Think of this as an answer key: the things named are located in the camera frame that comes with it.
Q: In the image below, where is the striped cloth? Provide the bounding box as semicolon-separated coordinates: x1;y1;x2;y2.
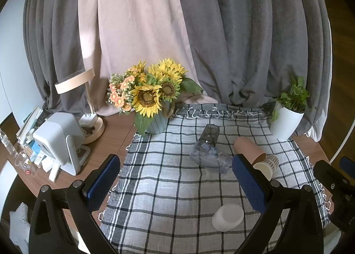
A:
9;202;32;247

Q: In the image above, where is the grey curtain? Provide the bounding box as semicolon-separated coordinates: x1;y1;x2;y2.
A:
22;0;93;118
172;0;333;138

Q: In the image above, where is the white ribbed plant pot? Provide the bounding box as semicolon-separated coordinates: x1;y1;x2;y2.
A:
270;101;305;141

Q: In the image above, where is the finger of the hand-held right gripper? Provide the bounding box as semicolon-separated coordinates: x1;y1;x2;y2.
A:
339;156;355;173
313;160;355;232

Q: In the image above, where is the plain white cup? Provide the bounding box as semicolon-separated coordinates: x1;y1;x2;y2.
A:
212;203;245;232

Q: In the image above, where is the sunflower bouquet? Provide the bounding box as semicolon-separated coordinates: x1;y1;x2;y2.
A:
107;58;204;136

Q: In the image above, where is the blue-grey ribbed vase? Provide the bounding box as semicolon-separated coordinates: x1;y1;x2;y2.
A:
144;105;170;135

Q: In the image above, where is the white curved rail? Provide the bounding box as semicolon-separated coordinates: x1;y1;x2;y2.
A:
329;117;355;164

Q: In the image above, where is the white projector on stand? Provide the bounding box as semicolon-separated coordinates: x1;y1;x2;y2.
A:
33;112;91;176

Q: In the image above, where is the beige curtain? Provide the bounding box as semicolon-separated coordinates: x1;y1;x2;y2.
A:
78;0;219;118

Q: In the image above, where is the brown paper cup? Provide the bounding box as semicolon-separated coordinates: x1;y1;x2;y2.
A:
233;136;267;165

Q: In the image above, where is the black and white checked cloth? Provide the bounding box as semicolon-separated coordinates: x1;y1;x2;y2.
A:
98;103;332;254

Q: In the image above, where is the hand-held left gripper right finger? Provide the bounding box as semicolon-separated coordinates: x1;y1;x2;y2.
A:
232;154;324;254

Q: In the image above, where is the row of books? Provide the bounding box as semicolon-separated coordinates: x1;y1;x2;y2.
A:
15;105;45;146

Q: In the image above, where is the green leafy plant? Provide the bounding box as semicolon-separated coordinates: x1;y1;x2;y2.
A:
271;76;317;122

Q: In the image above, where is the white patterned paper cup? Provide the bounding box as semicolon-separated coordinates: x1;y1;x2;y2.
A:
252;155;279;180

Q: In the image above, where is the white power adapter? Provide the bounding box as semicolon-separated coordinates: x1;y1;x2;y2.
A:
79;113;98;127

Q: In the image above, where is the beige round desk lamp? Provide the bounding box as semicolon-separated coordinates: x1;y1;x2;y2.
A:
55;67;105;145

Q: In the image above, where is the clear floral glass cup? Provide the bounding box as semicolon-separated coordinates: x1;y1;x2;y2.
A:
190;140;233;175

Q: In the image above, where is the dark grey translucent cup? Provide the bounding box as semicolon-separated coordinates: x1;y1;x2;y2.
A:
199;124;220;146

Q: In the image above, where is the clear plastic measuring cup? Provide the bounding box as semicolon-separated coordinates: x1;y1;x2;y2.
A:
14;151;38;177

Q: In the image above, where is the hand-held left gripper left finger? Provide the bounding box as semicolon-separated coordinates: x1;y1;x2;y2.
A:
28;154;121;254

